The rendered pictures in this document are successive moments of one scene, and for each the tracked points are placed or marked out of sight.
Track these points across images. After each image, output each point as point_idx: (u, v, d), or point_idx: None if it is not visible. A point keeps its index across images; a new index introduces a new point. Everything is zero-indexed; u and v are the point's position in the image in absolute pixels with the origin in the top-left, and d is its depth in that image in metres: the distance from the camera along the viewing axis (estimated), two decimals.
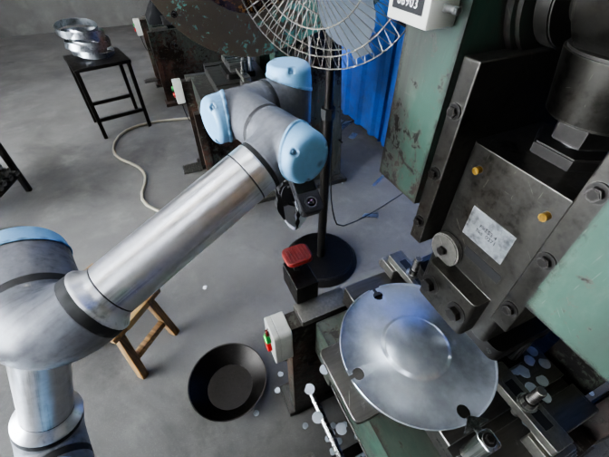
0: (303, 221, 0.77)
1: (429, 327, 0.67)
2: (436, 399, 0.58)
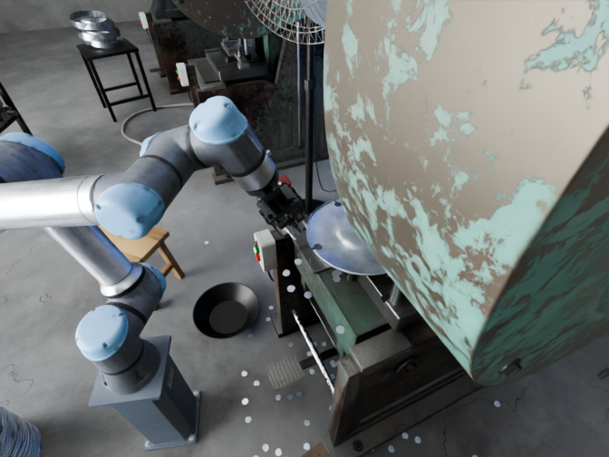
0: None
1: None
2: (371, 259, 0.82)
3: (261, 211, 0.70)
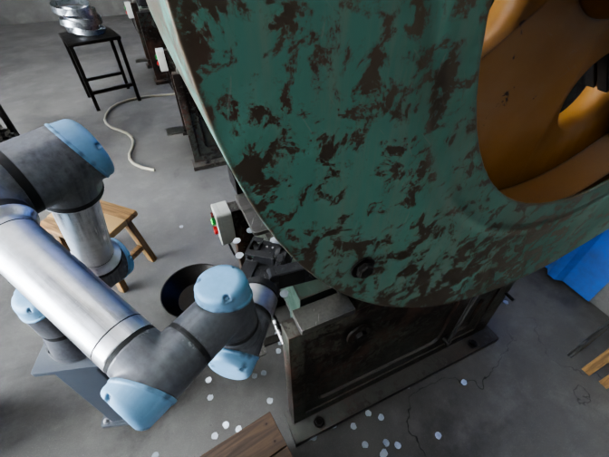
0: None
1: None
2: None
3: None
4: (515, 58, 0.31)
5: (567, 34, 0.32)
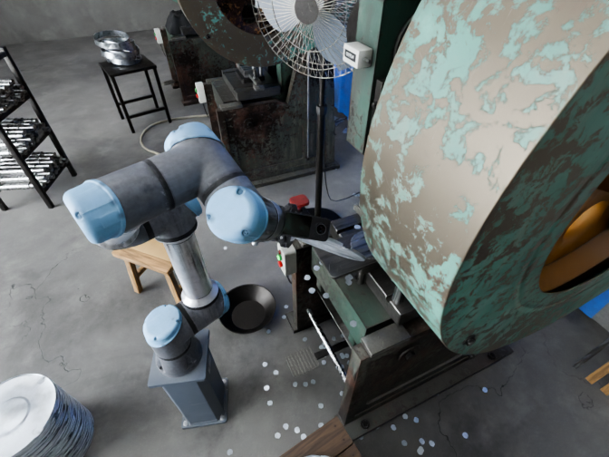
0: None
1: (323, 244, 0.93)
2: (324, 240, 0.80)
3: (291, 206, 0.68)
4: None
5: None
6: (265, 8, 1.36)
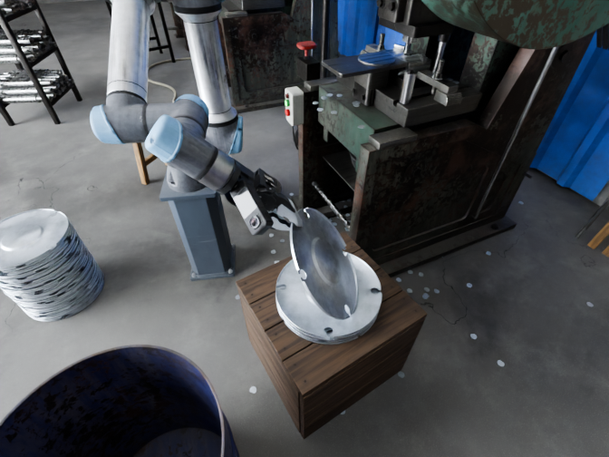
0: (296, 220, 0.76)
1: (338, 277, 0.85)
2: (304, 258, 0.76)
3: (274, 194, 0.70)
4: None
5: None
6: None
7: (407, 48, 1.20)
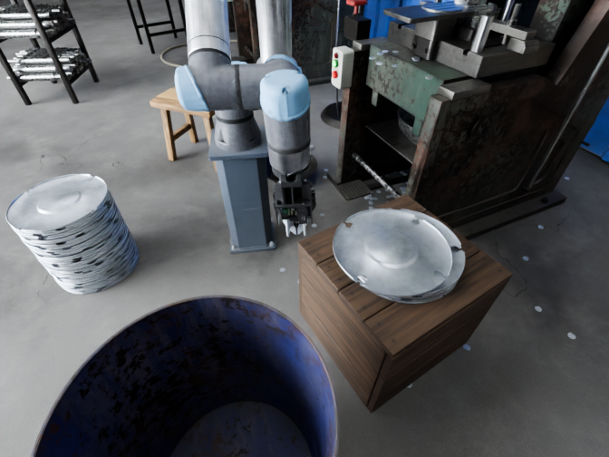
0: None
1: (411, 251, 0.82)
2: (360, 263, 0.80)
3: (275, 194, 0.70)
4: None
5: None
6: None
7: (469, 0, 1.13)
